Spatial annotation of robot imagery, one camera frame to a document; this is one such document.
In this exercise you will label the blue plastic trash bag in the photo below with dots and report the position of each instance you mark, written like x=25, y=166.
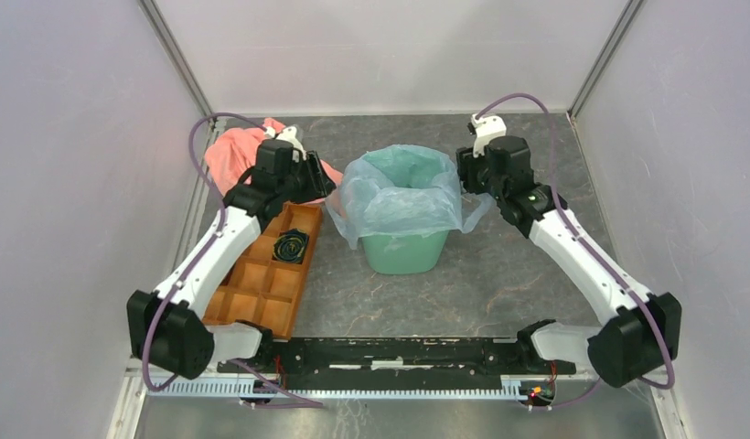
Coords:
x=346, y=204

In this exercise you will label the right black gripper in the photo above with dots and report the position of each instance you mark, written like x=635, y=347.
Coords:
x=468, y=169

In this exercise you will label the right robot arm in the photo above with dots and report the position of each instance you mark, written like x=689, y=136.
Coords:
x=638, y=334

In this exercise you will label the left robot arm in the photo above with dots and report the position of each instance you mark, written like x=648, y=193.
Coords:
x=165, y=325

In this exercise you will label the left aluminium corner post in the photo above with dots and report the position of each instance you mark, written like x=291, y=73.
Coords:
x=175, y=54

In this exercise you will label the green trash bin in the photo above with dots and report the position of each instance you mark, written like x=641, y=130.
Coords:
x=405, y=248

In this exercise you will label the white toothed cable duct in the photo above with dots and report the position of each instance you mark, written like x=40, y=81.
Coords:
x=248, y=387

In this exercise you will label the orange compartment tray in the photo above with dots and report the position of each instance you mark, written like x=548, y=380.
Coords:
x=262, y=289

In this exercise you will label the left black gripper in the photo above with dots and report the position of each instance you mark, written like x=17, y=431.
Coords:
x=319, y=183

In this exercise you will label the pink cloth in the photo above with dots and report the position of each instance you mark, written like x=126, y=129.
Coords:
x=236, y=151

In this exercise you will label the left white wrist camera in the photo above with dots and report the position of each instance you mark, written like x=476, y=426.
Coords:
x=291, y=134

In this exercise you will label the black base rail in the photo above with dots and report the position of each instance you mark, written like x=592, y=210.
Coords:
x=400, y=363

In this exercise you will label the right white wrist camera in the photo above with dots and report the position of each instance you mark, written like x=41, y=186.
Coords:
x=485, y=129

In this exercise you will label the black green bag roll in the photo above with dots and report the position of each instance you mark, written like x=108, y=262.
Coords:
x=290, y=246

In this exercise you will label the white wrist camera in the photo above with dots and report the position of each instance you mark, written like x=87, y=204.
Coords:
x=485, y=129
x=291, y=134

